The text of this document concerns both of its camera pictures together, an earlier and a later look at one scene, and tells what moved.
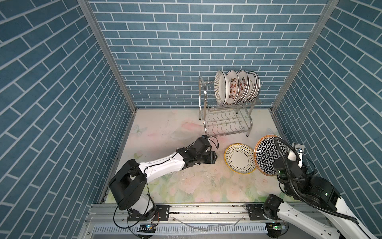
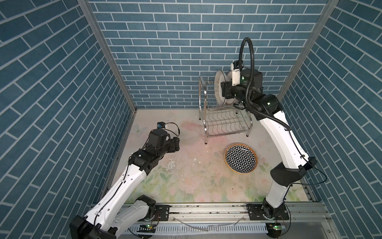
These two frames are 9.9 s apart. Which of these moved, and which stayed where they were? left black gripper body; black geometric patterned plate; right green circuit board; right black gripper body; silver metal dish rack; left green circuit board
Moved: left black gripper body; black geometric patterned plate; right black gripper body
Stayed: right green circuit board; left green circuit board; silver metal dish rack
